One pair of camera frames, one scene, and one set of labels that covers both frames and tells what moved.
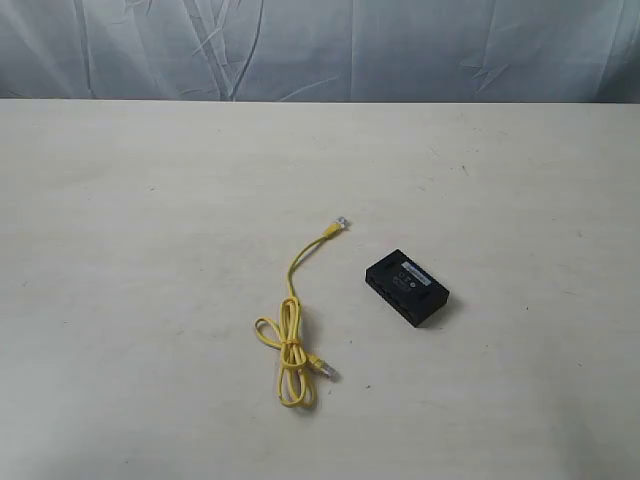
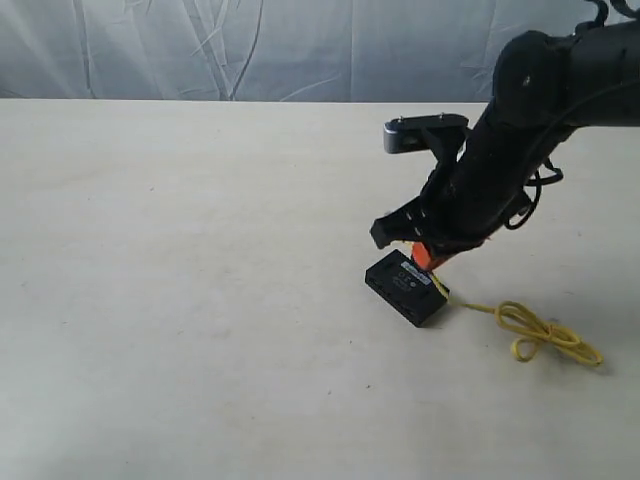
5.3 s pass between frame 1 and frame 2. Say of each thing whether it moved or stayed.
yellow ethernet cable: moved
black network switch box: stayed
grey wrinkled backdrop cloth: stayed
